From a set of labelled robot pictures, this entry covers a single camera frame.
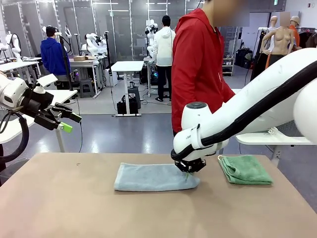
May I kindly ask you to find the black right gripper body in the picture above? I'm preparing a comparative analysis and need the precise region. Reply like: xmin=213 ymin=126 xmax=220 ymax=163
xmin=174 ymin=158 xmax=207 ymax=174

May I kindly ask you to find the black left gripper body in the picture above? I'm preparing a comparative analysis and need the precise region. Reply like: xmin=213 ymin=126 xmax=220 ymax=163
xmin=23 ymin=88 xmax=62 ymax=131

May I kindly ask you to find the light blue-grey towel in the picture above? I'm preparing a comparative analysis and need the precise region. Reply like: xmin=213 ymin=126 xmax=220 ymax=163
xmin=113 ymin=162 xmax=201 ymax=192

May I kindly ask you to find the mint green towel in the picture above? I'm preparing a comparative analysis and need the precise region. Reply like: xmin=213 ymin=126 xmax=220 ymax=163
xmin=217 ymin=155 xmax=273 ymax=185

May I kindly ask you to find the white table with round corner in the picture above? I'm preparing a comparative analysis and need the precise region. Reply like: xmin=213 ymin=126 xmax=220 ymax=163
xmin=0 ymin=89 xmax=78 ymax=153

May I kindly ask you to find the grey plastic step stool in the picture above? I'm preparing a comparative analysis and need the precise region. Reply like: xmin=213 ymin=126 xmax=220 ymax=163
xmin=79 ymin=79 xmax=95 ymax=98

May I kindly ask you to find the black tripod pole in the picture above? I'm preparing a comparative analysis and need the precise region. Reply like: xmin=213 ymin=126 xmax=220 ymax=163
xmin=58 ymin=33 xmax=74 ymax=91

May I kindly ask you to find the long white desk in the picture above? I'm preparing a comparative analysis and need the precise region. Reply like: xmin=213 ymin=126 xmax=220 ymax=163
xmin=0 ymin=57 xmax=43 ymax=85

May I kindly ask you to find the black bag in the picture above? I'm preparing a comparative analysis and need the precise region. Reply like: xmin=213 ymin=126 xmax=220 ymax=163
xmin=116 ymin=95 xmax=138 ymax=115

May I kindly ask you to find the person in blue hoodie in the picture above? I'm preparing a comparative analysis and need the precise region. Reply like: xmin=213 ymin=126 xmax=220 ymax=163
xmin=40 ymin=26 xmax=71 ymax=90

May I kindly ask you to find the white computer case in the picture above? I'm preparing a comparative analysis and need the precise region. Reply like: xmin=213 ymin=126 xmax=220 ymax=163
xmin=104 ymin=68 xmax=118 ymax=87

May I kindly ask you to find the grey round seat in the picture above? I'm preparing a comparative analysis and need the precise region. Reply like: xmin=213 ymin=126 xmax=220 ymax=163
xmin=0 ymin=158 xmax=29 ymax=184

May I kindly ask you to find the small white standing table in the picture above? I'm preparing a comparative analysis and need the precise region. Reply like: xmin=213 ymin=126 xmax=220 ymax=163
xmin=110 ymin=60 xmax=145 ymax=117

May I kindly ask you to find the large white table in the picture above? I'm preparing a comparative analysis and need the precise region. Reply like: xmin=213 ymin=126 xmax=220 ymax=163
xmin=230 ymin=88 xmax=315 ymax=159

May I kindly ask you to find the computer tower with coloured lights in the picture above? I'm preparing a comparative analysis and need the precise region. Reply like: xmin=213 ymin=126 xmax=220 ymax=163
xmin=150 ymin=65 xmax=161 ymax=86

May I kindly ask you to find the person in red jacket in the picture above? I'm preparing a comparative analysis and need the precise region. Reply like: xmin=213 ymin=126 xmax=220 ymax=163
xmin=171 ymin=0 xmax=251 ymax=136

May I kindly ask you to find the wooden shoe shelf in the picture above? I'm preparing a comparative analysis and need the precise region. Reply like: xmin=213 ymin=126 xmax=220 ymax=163
xmin=222 ymin=57 xmax=235 ymax=77

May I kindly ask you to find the person in white jacket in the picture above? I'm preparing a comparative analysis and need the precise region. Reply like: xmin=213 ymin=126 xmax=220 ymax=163
xmin=152 ymin=15 xmax=176 ymax=102

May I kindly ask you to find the beige mannequin with black trousers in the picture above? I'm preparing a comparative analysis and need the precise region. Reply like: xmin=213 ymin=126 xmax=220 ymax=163
xmin=262 ymin=12 xmax=298 ymax=66

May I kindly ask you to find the white mannequin with black trousers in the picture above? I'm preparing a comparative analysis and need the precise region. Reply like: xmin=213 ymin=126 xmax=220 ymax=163
xmin=250 ymin=15 xmax=279 ymax=82

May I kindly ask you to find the rack of dark clothes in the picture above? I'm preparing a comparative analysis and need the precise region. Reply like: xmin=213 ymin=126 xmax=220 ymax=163
xmin=296 ymin=27 xmax=317 ymax=49

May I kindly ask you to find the mannequin with orange clothes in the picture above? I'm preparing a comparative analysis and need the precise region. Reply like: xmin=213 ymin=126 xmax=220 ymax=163
xmin=288 ymin=15 xmax=303 ymax=52

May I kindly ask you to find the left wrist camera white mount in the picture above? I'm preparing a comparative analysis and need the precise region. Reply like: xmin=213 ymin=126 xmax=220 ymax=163
xmin=29 ymin=73 xmax=58 ymax=95

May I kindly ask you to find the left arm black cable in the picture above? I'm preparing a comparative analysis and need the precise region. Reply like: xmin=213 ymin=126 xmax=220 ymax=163
xmin=0 ymin=110 xmax=30 ymax=163

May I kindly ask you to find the grey frame workbench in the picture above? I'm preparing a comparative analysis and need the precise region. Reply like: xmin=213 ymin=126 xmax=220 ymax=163
xmin=68 ymin=58 xmax=102 ymax=96

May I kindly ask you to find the black camera stand pole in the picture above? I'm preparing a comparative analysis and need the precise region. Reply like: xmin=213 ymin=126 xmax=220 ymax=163
xmin=104 ymin=31 xmax=112 ymax=75

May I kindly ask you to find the right arm black cable sleeve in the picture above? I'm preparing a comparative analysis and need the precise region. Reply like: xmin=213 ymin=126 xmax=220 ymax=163
xmin=170 ymin=70 xmax=317 ymax=161

